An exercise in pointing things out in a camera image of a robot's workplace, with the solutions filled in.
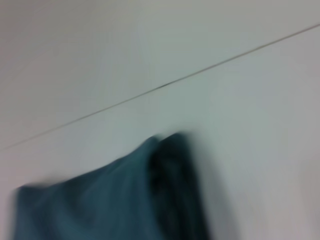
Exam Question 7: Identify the teal FREE print t-shirt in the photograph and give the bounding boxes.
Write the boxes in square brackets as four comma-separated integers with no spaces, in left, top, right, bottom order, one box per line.
[10,131,217,240]

